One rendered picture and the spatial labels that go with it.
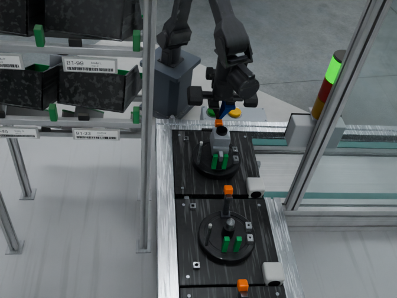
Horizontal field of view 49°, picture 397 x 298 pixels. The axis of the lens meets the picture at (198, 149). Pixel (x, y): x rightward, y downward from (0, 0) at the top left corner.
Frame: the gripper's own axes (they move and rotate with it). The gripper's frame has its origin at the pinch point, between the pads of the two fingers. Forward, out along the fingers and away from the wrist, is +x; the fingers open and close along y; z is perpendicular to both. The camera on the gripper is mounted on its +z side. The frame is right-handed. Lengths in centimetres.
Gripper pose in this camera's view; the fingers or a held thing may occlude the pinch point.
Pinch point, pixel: (219, 110)
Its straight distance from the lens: 120.4
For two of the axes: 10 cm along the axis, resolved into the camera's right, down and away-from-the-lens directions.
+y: -9.9, -0.2, -1.3
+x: -1.0, 6.9, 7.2
